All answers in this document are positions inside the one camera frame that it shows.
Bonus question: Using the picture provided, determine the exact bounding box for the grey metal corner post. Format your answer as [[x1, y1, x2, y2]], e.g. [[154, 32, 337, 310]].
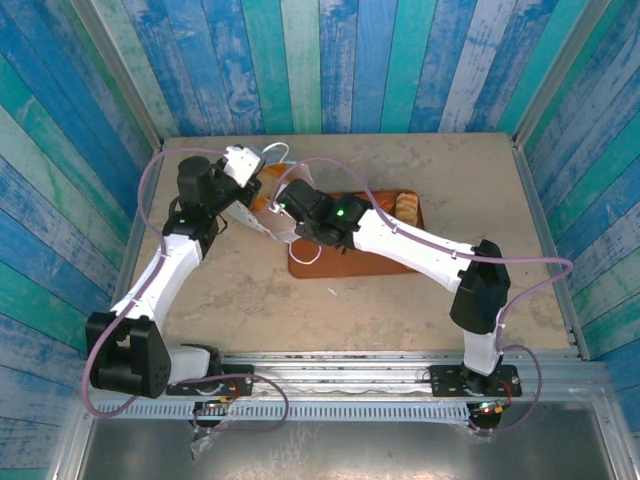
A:
[[513, 0, 614, 146], [69, 0, 166, 151]]

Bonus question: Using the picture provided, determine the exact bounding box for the clear plastic wrap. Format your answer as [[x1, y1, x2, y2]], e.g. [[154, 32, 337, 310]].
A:
[[188, 424, 221, 461]]

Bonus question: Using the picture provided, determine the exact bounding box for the white patterned paper bag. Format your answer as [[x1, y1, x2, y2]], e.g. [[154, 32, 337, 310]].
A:
[[222, 142, 322, 266]]

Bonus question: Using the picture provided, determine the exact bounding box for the black round mount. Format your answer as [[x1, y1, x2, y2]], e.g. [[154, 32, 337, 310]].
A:
[[469, 413, 501, 436]]

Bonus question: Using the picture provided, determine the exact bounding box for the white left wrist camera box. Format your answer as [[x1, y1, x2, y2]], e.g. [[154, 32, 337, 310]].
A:
[[222, 144, 266, 189]]

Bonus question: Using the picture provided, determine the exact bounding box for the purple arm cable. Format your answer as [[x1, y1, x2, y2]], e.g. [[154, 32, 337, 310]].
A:
[[82, 146, 291, 435], [269, 157, 575, 436]]

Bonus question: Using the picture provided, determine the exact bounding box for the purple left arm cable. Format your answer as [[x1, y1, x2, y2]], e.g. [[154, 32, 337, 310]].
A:
[[82, 146, 291, 435]]

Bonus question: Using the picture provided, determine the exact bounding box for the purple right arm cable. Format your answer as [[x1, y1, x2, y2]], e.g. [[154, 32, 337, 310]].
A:
[[269, 157, 575, 436]]

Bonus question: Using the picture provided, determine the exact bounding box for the aluminium table side rail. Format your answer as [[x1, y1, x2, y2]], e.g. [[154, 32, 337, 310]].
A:
[[509, 134, 594, 361], [94, 142, 166, 361]]

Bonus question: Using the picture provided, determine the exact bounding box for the grey metal shelf panel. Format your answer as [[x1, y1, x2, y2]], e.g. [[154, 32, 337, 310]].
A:
[[49, 417, 640, 480]]

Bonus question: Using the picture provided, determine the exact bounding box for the grey slotted cable duct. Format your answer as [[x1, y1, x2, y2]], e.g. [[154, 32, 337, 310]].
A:
[[94, 401, 474, 425]]

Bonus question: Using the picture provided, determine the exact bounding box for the brown rectangular tray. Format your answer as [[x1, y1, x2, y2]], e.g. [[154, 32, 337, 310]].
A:
[[287, 188, 427, 280]]

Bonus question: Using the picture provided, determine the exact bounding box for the aluminium mounting rail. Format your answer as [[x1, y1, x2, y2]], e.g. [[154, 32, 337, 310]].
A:
[[74, 349, 614, 401]]

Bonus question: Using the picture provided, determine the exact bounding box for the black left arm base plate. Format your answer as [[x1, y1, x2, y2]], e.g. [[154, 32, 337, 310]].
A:
[[164, 367, 255, 397]]

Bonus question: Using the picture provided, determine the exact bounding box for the pale ridged pull-apart bread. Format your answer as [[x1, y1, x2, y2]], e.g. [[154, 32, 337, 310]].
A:
[[394, 192, 419, 226]]

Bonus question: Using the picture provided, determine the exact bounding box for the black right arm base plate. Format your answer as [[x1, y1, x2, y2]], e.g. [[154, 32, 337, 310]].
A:
[[429, 363, 522, 399]]

